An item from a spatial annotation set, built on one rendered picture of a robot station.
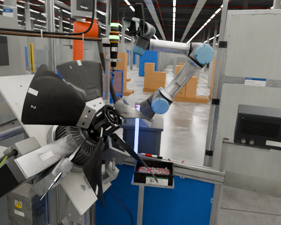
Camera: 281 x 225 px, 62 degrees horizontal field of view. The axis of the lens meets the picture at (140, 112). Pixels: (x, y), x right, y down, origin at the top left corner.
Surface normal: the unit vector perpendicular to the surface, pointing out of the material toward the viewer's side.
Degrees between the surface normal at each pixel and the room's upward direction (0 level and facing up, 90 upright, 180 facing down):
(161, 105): 104
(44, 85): 75
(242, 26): 90
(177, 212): 90
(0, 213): 90
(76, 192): 50
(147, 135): 90
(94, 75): 45
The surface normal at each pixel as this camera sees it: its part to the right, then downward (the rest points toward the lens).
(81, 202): 0.75, -0.53
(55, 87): 0.72, -0.04
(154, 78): -0.10, 0.22
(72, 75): 0.28, -0.38
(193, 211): -0.35, 0.20
